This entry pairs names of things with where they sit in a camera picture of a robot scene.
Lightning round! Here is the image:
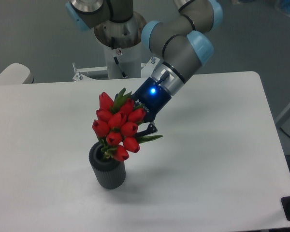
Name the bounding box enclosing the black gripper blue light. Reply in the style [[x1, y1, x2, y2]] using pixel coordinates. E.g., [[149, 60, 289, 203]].
[[114, 77, 171, 137]]

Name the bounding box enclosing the red tulip bouquet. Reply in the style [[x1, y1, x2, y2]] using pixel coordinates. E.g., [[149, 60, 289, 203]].
[[92, 88, 163, 162]]

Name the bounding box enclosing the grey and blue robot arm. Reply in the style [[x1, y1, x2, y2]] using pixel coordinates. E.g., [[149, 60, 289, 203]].
[[65, 0, 223, 137]]

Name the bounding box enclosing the dark grey ribbed vase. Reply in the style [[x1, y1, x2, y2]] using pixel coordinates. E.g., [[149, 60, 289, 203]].
[[89, 142, 126, 189]]

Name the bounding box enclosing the white chair armrest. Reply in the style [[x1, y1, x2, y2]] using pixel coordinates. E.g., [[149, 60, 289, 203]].
[[0, 63, 34, 86]]

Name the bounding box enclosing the black cable on pedestal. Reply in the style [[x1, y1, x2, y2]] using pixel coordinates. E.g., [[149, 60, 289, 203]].
[[113, 56, 128, 79]]

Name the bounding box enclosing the white metal base frame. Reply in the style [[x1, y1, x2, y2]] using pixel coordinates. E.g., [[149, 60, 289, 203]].
[[72, 56, 161, 82]]

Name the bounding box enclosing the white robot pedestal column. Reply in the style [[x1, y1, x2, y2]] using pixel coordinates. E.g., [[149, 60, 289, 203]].
[[94, 12, 146, 79]]

